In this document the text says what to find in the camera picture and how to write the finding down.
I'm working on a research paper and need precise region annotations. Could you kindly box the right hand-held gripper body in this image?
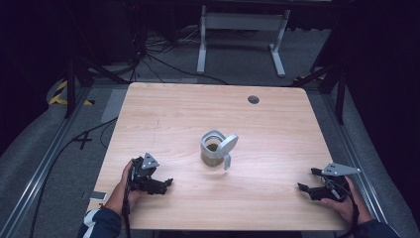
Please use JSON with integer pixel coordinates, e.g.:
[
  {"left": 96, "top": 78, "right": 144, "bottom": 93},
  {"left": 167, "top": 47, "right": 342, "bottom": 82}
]
[{"left": 316, "top": 161, "right": 363, "bottom": 202}]

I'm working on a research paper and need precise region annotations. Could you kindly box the black gripper strap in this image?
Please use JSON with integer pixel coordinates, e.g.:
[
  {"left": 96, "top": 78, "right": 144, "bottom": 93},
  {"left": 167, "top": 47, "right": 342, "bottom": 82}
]
[
  {"left": 336, "top": 184, "right": 361, "bottom": 238},
  {"left": 121, "top": 161, "right": 137, "bottom": 238}
]

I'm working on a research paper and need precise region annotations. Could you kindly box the black metal stand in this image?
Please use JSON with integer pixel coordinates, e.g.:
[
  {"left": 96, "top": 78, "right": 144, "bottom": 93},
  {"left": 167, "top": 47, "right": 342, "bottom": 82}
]
[
  {"left": 62, "top": 49, "right": 131, "bottom": 120},
  {"left": 290, "top": 49, "right": 349, "bottom": 126}
]

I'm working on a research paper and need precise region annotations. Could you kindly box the long black floor cable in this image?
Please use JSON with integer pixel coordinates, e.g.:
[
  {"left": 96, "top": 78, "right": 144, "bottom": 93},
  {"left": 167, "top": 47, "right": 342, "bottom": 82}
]
[{"left": 29, "top": 116, "right": 119, "bottom": 238}]

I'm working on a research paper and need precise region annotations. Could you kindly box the person's right hand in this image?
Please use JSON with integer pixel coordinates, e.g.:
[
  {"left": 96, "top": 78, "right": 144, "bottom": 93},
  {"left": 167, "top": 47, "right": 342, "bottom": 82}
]
[{"left": 319, "top": 176, "right": 365, "bottom": 226}]

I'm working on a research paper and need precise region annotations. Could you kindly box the black left gripper strap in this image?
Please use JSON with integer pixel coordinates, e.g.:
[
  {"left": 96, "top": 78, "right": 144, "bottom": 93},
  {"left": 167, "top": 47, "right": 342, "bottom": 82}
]
[{"left": 121, "top": 161, "right": 137, "bottom": 238}]

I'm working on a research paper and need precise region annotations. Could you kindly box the person's left hand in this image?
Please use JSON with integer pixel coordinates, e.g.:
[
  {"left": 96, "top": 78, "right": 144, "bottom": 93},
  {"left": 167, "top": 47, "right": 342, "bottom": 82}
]
[{"left": 104, "top": 160, "right": 148, "bottom": 216}]

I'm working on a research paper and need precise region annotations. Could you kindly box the white metal table frame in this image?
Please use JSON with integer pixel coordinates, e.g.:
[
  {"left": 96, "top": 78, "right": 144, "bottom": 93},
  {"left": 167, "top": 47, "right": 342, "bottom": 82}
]
[{"left": 196, "top": 4, "right": 292, "bottom": 79}]

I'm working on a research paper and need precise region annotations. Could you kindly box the aluminium floor rail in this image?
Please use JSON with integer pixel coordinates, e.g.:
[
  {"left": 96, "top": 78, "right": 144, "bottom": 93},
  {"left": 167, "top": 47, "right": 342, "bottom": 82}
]
[
  {"left": 319, "top": 92, "right": 389, "bottom": 224},
  {"left": 0, "top": 86, "right": 94, "bottom": 238}
]

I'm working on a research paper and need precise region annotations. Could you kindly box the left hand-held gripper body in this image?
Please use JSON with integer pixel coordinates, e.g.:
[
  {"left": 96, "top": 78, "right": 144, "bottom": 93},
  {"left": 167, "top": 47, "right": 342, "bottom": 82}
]
[{"left": 131, "top": 152, "right": 167, "bottom": 195}]

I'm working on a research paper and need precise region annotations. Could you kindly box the bundle of floor cables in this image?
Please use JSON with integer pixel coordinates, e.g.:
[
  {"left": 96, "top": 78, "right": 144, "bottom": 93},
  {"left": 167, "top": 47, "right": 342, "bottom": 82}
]
[{"left": 144, "top": 25, "right": 203, "bottom": 56}]

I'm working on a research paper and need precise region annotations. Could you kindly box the black right gripper strap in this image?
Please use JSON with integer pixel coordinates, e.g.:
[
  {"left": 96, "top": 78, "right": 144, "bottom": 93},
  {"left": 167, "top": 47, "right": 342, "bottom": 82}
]
[{"left": 336, "top": 184, "right": 361, "bottom": 238}]

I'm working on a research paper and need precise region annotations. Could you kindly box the glass jar with grey lid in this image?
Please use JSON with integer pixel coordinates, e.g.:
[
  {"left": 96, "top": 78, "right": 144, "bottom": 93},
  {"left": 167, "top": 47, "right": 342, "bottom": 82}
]
[{"left": 199, "top": 129, "right": 240, "bottom": 172}]

